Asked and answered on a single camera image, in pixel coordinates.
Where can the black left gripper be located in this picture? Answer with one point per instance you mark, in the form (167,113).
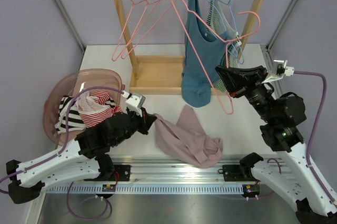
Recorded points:
(146,121)

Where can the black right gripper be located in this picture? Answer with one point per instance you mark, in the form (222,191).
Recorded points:
(239,78)

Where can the dusty pink tank top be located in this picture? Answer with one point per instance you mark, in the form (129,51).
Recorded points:
(187,141)

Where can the red white striped tank top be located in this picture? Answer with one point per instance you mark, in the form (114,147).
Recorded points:
(96,107)

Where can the black white striped tank top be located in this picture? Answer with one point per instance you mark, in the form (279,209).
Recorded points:
(75,122)

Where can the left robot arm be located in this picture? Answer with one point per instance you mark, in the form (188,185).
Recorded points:
(93,142)

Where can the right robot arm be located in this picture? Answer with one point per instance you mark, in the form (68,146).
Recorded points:
(311,196)

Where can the teal blue tank top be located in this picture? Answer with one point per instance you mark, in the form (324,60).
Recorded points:
(200,58)

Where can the green white striped tank top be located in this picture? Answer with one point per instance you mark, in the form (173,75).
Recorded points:
(218,22)

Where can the wooden clothes rack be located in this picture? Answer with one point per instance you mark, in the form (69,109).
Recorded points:
(161,74)

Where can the translucent pink plastic basin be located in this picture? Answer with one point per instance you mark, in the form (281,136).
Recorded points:
(71,85)

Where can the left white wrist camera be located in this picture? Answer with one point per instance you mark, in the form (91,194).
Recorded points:
(134,102)

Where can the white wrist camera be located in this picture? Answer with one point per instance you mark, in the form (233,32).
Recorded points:
(279,70)
(134,102)

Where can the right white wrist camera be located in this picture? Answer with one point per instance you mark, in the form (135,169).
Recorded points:
(279,70)

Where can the aluminium mounting rail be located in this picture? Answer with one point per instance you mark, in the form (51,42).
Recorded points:
(168,168)

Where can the white slotted cable duct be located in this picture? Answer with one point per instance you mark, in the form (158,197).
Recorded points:
(148,189)

